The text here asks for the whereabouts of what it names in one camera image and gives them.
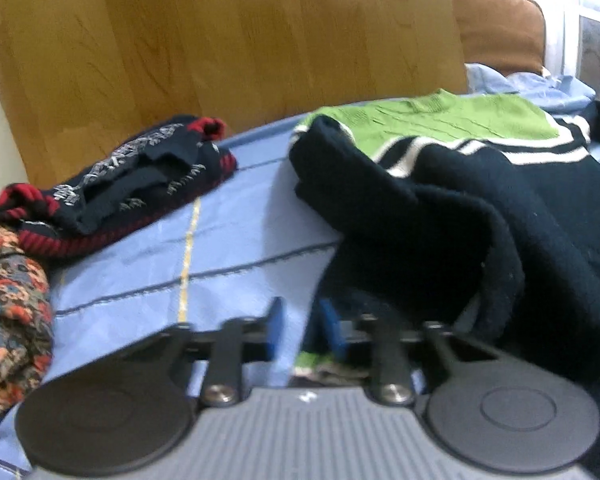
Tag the patterned glass window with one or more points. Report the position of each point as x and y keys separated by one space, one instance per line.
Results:
x=590 y=25

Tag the floral patterned cloth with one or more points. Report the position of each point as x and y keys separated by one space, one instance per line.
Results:
x=10 y=320

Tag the brown cushion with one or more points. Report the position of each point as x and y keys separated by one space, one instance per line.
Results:
x=500 y=25

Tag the navy red patterned sweater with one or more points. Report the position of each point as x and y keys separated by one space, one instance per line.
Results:
x=145 y=180

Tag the blue checked bed sheet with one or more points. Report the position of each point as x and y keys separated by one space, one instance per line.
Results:
x=220 y=240

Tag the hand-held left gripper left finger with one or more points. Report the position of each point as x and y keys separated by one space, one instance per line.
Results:
x=276 y=324

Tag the navy green striped sweater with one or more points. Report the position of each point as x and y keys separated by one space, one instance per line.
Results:
x=480 y=240

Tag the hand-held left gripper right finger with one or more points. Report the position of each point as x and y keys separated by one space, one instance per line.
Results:
x=330 y=329

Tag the wooden panel headboard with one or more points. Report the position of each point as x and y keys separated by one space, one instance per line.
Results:
x=220 y=60

